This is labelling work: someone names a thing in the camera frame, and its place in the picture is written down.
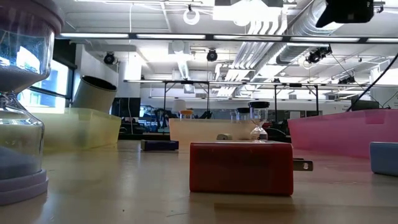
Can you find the black-capped hourglass green sand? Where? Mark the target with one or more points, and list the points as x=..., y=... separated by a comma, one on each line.
x=259, y=104

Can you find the blue digital clock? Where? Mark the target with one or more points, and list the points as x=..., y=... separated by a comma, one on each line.
x=160, y=145

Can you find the black office chair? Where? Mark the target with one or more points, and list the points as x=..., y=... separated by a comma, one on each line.
x=278, y=136

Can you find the black ceiling spotlight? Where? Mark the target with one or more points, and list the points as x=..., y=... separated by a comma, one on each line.
x=315, y=56
x=348, y=80
x=109, y=58
x=212, y=55

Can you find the black monitor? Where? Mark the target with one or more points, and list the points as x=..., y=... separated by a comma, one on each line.
x=365, y=105
x=126, y=107

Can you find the pink plastic bin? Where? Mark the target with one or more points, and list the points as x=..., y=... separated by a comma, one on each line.
x=342, y=133

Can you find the orange plastic bin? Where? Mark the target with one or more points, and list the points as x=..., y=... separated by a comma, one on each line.
x=202, y=130

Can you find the white lamp shade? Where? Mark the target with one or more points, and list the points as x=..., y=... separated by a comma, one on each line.
x=179, y=105

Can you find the white cup black rim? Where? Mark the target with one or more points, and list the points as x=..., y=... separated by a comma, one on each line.
x=93, y=96

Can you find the yellow plastic bin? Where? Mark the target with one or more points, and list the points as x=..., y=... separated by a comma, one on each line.
x=81, y=130

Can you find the lilac-capped hourglass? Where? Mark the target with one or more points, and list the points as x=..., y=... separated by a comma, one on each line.
x=18, y=186

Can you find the silver ventilation duct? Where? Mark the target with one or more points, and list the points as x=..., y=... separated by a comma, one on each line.
x=289, y=53

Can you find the black ceiling light rail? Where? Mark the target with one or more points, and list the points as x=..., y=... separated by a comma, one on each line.
x=210, y=36

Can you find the lavender wall charger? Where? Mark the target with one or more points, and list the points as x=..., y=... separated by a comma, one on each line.
x=384, y=158

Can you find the black background workbench frame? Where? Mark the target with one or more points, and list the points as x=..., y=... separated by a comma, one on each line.
x=186, y=81

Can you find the green wall charger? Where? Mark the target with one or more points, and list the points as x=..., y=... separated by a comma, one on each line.
x=224, y=137

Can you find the large red wall charger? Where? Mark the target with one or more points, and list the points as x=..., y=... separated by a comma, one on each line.
x=241, y=168

